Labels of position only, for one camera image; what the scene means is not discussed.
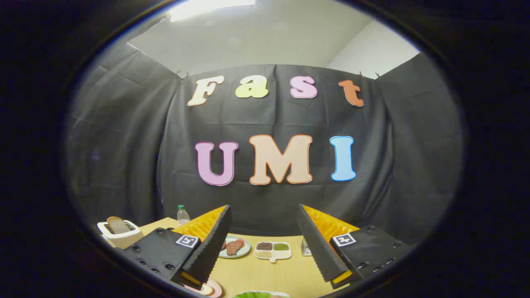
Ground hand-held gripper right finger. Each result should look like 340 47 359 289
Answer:
296 204 414 289

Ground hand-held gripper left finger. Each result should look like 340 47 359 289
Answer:
117 204 232 290

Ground toasted bread slice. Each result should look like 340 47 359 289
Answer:
106 216 130 235

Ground light teal plate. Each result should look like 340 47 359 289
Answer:
218 236 251 259

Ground white divided grain tray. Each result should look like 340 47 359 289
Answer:
254 242 292 263

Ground pink plate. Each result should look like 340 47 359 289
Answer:
182 277 223 298

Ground white plate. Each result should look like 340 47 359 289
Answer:
232 291 290 298

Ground cream white toaster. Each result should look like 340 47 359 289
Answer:
97 219 144 249

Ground black backdrop cloth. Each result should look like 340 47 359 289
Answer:
66 41 463 245

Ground ceiling light panel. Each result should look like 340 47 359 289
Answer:
169 0 256 22

